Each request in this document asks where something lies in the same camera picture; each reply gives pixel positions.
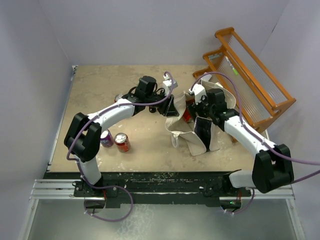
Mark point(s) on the orange wooden rack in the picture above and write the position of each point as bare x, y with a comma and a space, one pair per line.
263, 99

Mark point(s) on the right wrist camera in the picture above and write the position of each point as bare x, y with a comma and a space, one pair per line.
197, 91

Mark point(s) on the cream canvas tote bag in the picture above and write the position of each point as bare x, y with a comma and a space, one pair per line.
178, 128

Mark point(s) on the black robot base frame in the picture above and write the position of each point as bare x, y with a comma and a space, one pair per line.
209, 188

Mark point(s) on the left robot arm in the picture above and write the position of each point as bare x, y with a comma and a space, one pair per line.
84, 134

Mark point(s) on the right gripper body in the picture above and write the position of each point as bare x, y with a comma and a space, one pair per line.
203, 109

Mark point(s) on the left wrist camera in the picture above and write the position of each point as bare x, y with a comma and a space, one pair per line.
167, 84

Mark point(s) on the small dark red-capped bottle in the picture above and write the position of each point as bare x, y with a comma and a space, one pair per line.
152, 109

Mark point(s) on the red cola can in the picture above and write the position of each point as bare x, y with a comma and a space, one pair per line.
187, 117

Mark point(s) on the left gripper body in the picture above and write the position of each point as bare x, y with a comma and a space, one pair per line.
159, 107

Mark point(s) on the green-capped marker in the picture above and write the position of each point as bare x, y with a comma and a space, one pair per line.
235, 72

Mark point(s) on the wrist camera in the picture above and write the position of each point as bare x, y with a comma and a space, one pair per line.
167, 84
197, 91

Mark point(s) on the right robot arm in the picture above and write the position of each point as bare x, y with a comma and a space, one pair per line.
271, 168

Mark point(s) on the purple soda can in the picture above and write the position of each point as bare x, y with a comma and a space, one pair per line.
106, 139

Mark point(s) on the aluminium rail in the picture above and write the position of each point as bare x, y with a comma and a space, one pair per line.
53, 189

